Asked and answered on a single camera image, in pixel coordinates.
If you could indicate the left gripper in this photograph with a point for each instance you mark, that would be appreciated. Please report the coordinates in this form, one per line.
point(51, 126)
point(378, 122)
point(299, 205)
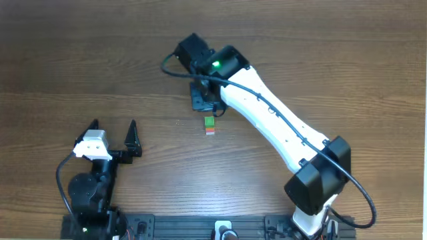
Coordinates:
point(123, 157)

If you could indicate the red cube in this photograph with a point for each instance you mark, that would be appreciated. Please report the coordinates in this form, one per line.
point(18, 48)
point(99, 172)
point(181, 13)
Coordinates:
point(210, 129)

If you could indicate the green cube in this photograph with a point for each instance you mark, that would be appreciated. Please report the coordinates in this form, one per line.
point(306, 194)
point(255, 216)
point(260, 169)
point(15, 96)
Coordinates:
point(209, 121)

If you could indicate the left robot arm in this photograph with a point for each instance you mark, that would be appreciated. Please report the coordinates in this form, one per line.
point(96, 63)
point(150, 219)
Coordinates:
point(88, 191)

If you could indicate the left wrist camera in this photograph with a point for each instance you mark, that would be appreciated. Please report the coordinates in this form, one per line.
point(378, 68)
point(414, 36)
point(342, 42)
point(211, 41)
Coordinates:
point(93, 145)

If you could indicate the mounting rail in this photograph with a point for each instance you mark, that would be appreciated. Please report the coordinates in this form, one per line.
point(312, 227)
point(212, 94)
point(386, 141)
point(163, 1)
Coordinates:
point(187, 228)

